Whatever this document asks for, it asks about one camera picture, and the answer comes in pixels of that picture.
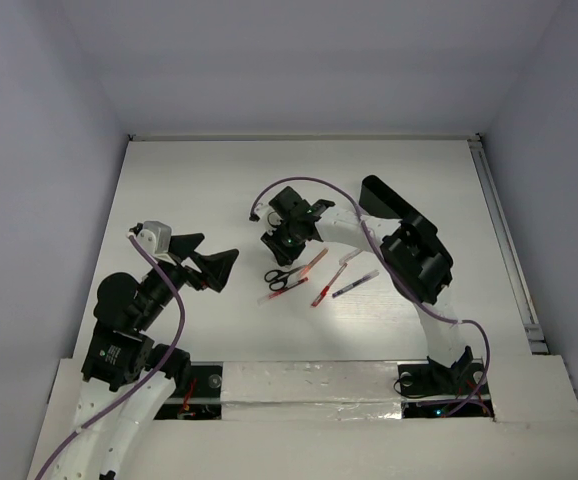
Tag black handled scissors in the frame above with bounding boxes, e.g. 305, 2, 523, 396
264, 265, 304, 292

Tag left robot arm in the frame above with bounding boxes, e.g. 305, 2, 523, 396
35, 221, 239, 479

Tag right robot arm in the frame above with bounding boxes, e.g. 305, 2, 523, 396
249, 175, 473, 392

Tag red pen upper middle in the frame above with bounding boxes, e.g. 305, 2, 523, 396
298, 247, 329, 278

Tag red pen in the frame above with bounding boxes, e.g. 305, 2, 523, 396
310, 263, 347, 308
257, 277, 309, 304
298, 247, 329, 278

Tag red pen lower left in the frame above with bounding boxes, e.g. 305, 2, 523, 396
257, 277, 309, 304

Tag red pen centre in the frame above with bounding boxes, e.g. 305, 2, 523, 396
310, 263, 347, 308

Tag black oblong container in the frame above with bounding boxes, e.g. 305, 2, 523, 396
359, 175, 438, 235

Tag blue pen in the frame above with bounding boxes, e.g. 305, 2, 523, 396
331, 270, 380, 298

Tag silver foil covered beam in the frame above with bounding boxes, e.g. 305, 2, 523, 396
220, 361, 403, 422

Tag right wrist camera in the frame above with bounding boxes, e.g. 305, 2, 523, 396
265, 209, 282, 234

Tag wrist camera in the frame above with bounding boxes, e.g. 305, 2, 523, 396
265, 209, 282, 234
135, 220, 172, 258

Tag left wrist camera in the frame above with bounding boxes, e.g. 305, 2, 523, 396
135, 220, 172, 258

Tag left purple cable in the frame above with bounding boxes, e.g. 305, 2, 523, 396
33, 233, 189, 480

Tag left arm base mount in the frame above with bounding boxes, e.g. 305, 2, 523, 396
155, 362, 223, 420

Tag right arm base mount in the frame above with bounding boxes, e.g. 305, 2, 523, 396
393, 347, 484, 399

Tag aluminium rail right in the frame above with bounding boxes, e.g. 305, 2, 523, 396
468, 139, 550, 355

